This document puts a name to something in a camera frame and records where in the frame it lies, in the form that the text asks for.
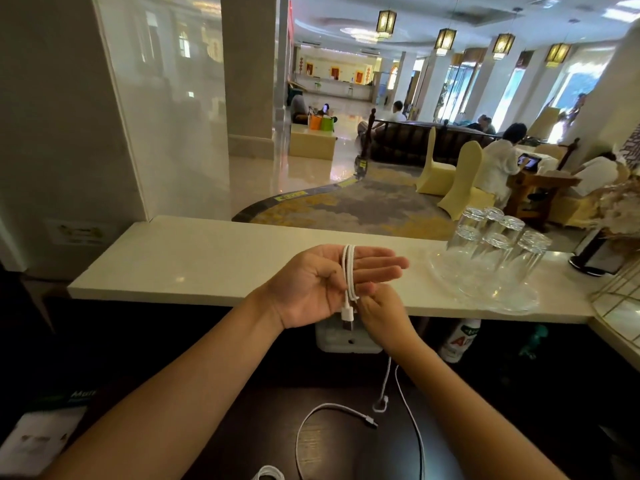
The cream stone counter ledge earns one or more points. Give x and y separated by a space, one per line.
200 264

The yellow covered chair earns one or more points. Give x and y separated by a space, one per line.
544 122
465 184
570 212
435 169

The green bag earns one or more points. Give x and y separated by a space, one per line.
327 124

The person's left forearm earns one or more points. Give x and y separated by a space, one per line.
165 399

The pale wall sticker green print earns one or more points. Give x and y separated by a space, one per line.
80 232

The person's right forearm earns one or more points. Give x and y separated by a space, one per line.
475 424

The dark wooden sofa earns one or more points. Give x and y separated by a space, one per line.
405 144

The white and green paper box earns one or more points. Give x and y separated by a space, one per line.
40 439

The brown wooden table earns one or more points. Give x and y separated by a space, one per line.
545 182

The white socket box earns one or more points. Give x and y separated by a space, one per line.
330 342

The dried flower bunch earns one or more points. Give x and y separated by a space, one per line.
620 209

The clear glass tray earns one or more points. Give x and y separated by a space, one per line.
525 302

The black post with yellow label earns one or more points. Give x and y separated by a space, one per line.
361 167

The grey armchair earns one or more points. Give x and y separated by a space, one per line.
300 109

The teal plastic bottle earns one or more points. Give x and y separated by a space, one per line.
532 339

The group of upturned clear glasses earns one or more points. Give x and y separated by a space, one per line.
492 254

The beige block bench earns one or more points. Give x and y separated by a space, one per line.
312 144

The square pendant lamp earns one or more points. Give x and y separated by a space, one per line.
557 54
503 46
445 41
386 23

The white bottle red green label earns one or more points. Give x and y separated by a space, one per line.
459 342

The dark tablet screen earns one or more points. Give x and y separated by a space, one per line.
529 162

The person's left hand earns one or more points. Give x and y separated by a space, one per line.
310 289

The person's right hand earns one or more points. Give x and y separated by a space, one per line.
387 319

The orange bag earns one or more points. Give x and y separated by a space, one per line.
315 123

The long white reception counter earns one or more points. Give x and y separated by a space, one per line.
332 87

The clear sign stand black base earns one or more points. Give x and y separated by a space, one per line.
592 259

